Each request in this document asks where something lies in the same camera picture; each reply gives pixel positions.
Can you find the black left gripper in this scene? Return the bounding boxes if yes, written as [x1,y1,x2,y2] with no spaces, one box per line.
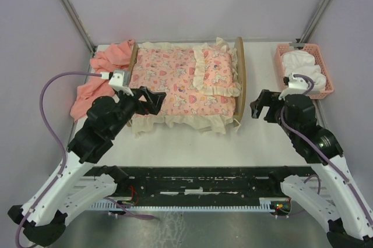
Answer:
[109,84,167,137]

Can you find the wooden striped pet bed frame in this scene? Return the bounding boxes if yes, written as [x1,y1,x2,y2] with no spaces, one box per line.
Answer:
[128,37,248,123]

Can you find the pink unicorn print mattress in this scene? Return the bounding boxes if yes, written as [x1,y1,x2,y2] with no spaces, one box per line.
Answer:
[129,42,241,134]

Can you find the small pink frilled pillow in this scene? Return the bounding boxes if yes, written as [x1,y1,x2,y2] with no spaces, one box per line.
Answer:
[192,37,241,97]

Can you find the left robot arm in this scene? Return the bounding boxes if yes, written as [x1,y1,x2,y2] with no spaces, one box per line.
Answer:
[8,86,166,247]

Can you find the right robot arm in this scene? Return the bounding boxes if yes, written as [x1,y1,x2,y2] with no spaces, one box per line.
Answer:
[250,90,372,247]

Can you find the white cloth in basket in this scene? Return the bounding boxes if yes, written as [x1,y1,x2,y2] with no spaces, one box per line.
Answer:
[281,50,327,91]

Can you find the salmon pink cloth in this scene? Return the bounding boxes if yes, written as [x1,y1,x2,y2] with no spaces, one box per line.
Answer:
[70,40,135,121]

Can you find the pink plastic basket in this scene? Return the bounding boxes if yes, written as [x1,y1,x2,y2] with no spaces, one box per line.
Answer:
[275,44,334,100]

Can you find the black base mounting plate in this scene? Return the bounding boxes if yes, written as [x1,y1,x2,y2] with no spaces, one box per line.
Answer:
[84,165,295,205]

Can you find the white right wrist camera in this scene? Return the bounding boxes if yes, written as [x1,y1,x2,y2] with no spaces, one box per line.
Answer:
[279,73,315,100]

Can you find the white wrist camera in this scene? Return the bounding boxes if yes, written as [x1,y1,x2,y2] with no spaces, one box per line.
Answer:
[100,69,133,96]
[279,73,315,100]

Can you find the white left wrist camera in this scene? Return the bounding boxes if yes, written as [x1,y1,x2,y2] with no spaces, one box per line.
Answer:
[100,69,133,96]

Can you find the white slotted cable duct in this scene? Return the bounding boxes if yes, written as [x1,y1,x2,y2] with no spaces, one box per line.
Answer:
[87,197,292,212]

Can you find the right aluminium frame post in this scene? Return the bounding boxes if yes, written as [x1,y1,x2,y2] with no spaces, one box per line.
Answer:
[297,0,333,44]

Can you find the aluminium frame post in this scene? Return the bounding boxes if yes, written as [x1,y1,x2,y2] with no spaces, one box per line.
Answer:
[59,0,96,54]
[297,0,333,44]

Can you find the left aluminium frame post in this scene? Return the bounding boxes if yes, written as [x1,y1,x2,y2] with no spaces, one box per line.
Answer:
[59,0,96,54]

